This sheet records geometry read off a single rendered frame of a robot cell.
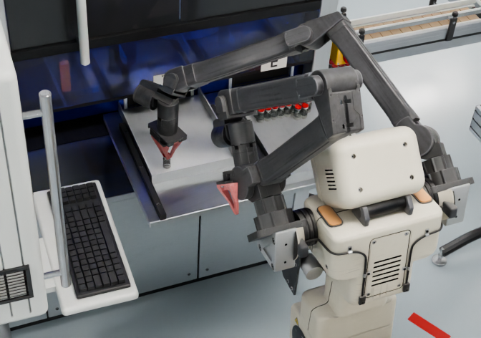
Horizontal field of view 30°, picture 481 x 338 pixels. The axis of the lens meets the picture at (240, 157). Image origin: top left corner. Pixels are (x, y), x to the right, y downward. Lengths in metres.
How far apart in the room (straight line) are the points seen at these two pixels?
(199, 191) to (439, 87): 2.22
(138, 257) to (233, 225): 0.35
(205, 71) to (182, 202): 0.37
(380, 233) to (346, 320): 0.35
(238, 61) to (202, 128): 0.43
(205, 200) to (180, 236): 0.65
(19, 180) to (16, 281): 0.32
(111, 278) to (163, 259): 0.83
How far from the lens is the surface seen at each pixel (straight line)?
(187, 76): 2.36
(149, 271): 3.19
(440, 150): 2.14
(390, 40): 3.07
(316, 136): 1.76
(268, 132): 2.69
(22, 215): 2.05
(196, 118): 2.72
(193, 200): 2.47
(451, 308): 3.49
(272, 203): 1.96
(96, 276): 2.36
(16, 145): 1.91
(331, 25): 2.23
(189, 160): 2.58
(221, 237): 3.19
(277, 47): 2.28
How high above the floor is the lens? 2.62
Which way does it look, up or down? 42 degrees down
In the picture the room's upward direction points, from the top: 4 degrees clockwise
